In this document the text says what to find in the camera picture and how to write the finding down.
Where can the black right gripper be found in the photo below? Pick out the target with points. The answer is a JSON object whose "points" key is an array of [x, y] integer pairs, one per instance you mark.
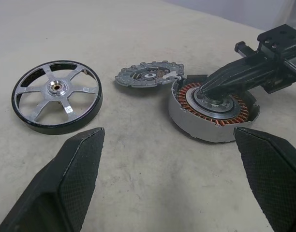
{"points": [[288, 41]]}

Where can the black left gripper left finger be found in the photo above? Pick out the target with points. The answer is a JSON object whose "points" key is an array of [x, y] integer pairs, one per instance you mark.
{"points": [[53, 183]]}

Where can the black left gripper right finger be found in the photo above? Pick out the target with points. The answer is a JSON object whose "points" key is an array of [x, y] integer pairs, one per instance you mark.
{"points": [[273, 174]]}

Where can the grey motor housing copper windings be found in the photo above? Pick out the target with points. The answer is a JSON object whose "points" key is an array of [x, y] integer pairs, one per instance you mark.
{"points": [[186, 120]]}

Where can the spoked rotor with black rim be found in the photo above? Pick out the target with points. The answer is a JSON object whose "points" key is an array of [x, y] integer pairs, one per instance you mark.
{"points": [[57, 87]]}

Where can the grey notched motor lid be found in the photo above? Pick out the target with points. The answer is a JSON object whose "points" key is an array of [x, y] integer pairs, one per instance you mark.
{"points": [[128, 77]]}

